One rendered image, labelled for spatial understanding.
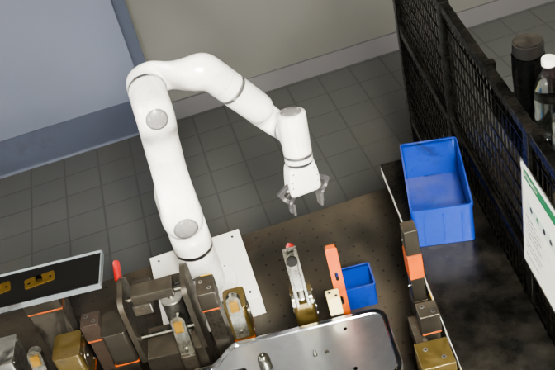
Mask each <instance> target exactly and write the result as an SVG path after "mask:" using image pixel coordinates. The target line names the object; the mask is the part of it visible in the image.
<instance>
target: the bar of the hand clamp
mask: <svg viewBox="0 0 555 370"><path fill-rule="evenodd" d="M282 254H283V257H284V260H285V264H286V267H287V272H288V276H289V279H290V282H291V285H292V291H293V294H294V297H295V301H296V306H297V308H298V307H300V304H299V301H298V296H297V293H296V292H299V291H302V290H304V293H305V295H306V301H307V305H310V304H311V303H310V298H309V296H308V291H307V289H306V283H305V279H304V276H303V272H302V269H301V264H300V260H299V257H298V253H297V250H296V246H293V247H288V248H286V249H283V250H282Z"/></svg>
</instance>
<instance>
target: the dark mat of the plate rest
mask: <svg viewBox="0 0 555 370"><path fill-rule="evenodd" d="M100 254H101V253H97V254H91V255H88V256H84V257H81V258H77V259H71V260H68V261H64V262H61V263H55V264H51V265H48V266H44V267H40V268H34V269H31V270H27V271H24V272H20V273H14V274H11V275H7V276H4V277H0V284H1V283H4V282H7V281H9V282H10V283H11V290H10V291H8V292H4V293H2V294H0V307H3V306H9V305H12V304H16V303H19V302H23V301H29V300H32V299H36V298H39V297H43V296H48V295H52V294H55V293H59V292H66V291H69V290H73V289H76V288H80V287H86V286H89V285H93V284H96V283H98V280H99V267H100ZM52 270H53V271H54V272H55V279H54V280H52V281H50V282H46V283H43V284H40V285H39V286H36V287H32V288H29V289H27V290H26V289H25V283H24V281H25V280H27V279H29V278H33V277H35V276H37V275H40V274H43V273H47V272H49V271H52Z"/></svg>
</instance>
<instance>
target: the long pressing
mask: <svg viewBox="0 0 555 370"><path fill-rule="evenodd" d="M344 328H347V329H346V330H344ZM313 350H315V351H316V353H317V354H318V355H317V356H316V357H314V356H313ZM326 350H328V351H330V352H329V353H328V354H326V353H325V351H326ZM260 353H267V354H268V355H269V357H270V358H271V361H272V365H273V368H272V369H271V370H354V368H355V367H357V368H358V369H357V370H403V369H404V363H403V361H402V358H401V354H400V350H399V348H398V345H397V342H396V338H395V335H394V333H393V330H392V327H391V323H390V321H389V318H388V316H387V314H386V313H385V312H384V311H382V310H380V309H369V310H365V311H359V312H355V313H352V314H348V315H342V316H339V317H335V318H332V319H328V320H323V321H318V322H315V323H311V324H308V325H302V326H298V327H295V328H291V329H288V330H282V331H278V332H274V333H271V334H265V335H261V336H258V337H254V338H251V339H245V340H241V341H238V342H235V343H233V344H232V345H230V346H229V347H228V348H227V349H226V351H225V352H224V353H223V354H222V355H221V356H220V357H219V358H218V359H217V360H216V361H215V362H214V363H213V364H212V365H211V366H210V367H207V368H203V369H199V370H240V369H245V370H260V367H259V363H258V355H259V354H260Z"/></svg>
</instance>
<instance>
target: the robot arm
mask: <svg viewBox="0 0 555 370"><path fill-rule="evenodd" d="M126 89H127V92H128V96H129V99H130V104H131V106H132V109H133V112H134V115H135V120H136V123H137V126H138V129H139V132H140V138H141V140H142V144H143V147H144V150H145V155H146V158H147V161H148V164H149V169H150V172H151V175H152V178H153V181H154V199H155V202H156V205H157V207H158V211H159V215H160V219H161V221H162V224H163V226H164V228H165V230H166V231H167V232H168V237H169V239H170V242H171V244H172V246H173V250H174V252H175V254H176V256H177V259H178V262H179V263H183V262H186V263H187V265H188V268H189V271H190V273H191V275H192V279H194V278H196V277H197V276H201V275H205V274H208V273H211V274H213V276H214V279H215V280H216V285H217V287H218V291H219V297H220V299H221V304H222V303H223V298H222V297H223V296H222V292H223V291H224V290H227V289H231V288H234V287H237V277H236V274H235V271H234V269H233V268H232V267H231V266H229V265H228V264H226V263H222V262H220V260H219V258H218V255H217V252H216V248H215V245H214V244H213V241H212V238H211V234H210V231H209V230H208V227H207V224H206V220H205V217H204V215H203V213H202V208H201V206H200V203H199V201H198V198H197V194H196V192H195V189H194V186H193V185H192V181H191V179H190V176H189V173H188V171H187V165H186V163H185V159H184V156H183V150H182V146H181V143H180V140H179V136H178V125H177V120H176V116H175V113H174V110H173V105H172V103H171V100H170V97H169V95H168V92H167V91H168V90H173V89H176V90H183V91H191V92H198V91H205V92H207V93H209V94H211V95H212V96H213V97H214V98H216V99H217V100H219V101H220V102H222V103H224V104H225V105H226V106H228V107H229V108H230V109H232V110H233V111H235V112H237V113H238V114H240V115H241V116H242V117H244V118H245V119H247V120H248V121H249V122H251V123H252V124H254V125H255V126H257V127H258V128H259V129H261V130H263V131H265V132H266V133H268V134H269V135H271V136H272V137H274V138H276V139H278V140H279V141H280V142H281V145H282V151H283V156H284V160H285V164H284V182H285V186H284V187H283V189H282V190H281V191H280V192H279V193H278V194H277V195H278V196H279V197H280V198H281V199H282V200H283V201H284V202H285V203H287V204H288V208H289V211H290V212H291V213H292V214H293V215H294V216H296V215H297V213H296V205H295V204H294V203H293V202H294V201H295V199H296V197H299V196H301V195H304V194H307V193H308V192H312V191H315V190H316V189H317V190H316V192H315V193H316V198H317V201H318V202H319V203H320V204H321V205H322V206H323V205H324V200H325V199H324V194H323V193H324V192H325V188H326V186H327V182H328V181H329V178H330V177H329V176H328V175H325V174H321V173H319V172H318V169H317V167H316V164H315V160H314V159H313V153H312V149H311V139H310V134H309V129H308V124H307V119H306V111H305V110H304V109H303V108H301V107H288V108H285V109H282V110H281V111H280V110H279V109H278V108H276V107H275V106H274V105H273V102H272V100H271V98H270V97H269V96H268V95H267V94H265V93H264V92H263V91H261V90H260V89H259V88H257V87H256V86H255V85H253V84H252V83H251V82H250V81H249V80H247V79H246V78H244V77H243V76H242V75H240V74H238V73H237V72H236V71H234V70H233V69H232V68H231V67H230V66H228V65H227V64H225V63H224V62H222V61H221V60H220V59H218V58H216V57H215V56H214V55H211V54H208V53H197V54H194V55H189V56H187V57H184V58H181V59H176V60H172V61H148V62H144V63H142V64H139V65H137V66H136V67H134V68H133V69H132V70H131V71H130V73H129V74H128V76H127V79H126ZM320 179H323V181H322V182H321V183H320ZM286 192H289V193H288V195H287V197H284V194H285V193H286Z"/></svg>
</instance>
